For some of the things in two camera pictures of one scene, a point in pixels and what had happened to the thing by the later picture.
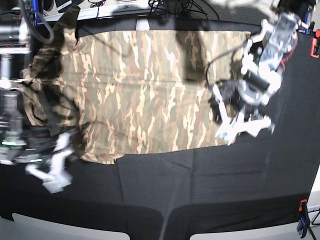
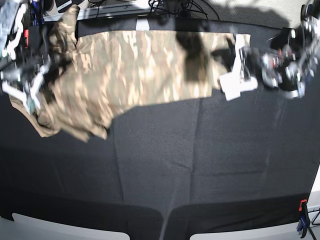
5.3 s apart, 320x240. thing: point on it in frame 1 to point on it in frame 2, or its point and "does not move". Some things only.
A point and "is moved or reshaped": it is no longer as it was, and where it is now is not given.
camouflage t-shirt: [117, 92] is moved or reshaped
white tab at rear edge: [142, 24] does not move
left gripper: [58, 177] to [28, 95]
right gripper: [239, 122] to [234, 82]
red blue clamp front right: [303, 222] does not move
